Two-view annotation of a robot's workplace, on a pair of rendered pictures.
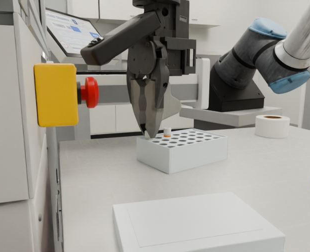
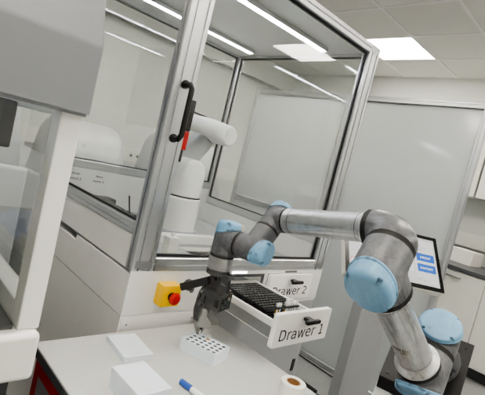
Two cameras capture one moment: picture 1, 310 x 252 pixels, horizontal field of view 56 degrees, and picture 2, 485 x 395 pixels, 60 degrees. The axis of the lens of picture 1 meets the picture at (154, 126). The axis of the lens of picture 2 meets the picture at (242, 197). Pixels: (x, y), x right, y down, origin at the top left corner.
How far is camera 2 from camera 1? 123 cm
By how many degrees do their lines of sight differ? 64
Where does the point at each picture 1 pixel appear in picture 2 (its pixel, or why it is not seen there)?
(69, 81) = (161, 291)
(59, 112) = (157, 300)
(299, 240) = not seen: hidden behind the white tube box
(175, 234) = (120, 341)
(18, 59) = (128, 281)
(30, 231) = (118, 324)
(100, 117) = not seen: outside the picture
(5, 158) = (120, 302)
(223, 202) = (142, 350)
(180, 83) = (265, 322)
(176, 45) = (209, 295)
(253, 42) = not seen: hidden behind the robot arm
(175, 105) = (207, 324)
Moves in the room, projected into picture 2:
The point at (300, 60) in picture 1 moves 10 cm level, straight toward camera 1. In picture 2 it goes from (403, 367) to (366, 358)
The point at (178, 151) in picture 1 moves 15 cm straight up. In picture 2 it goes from (185, 341) to (196, 293)
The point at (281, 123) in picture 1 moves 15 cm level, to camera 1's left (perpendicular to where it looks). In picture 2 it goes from (283, 385) to (258, 356)
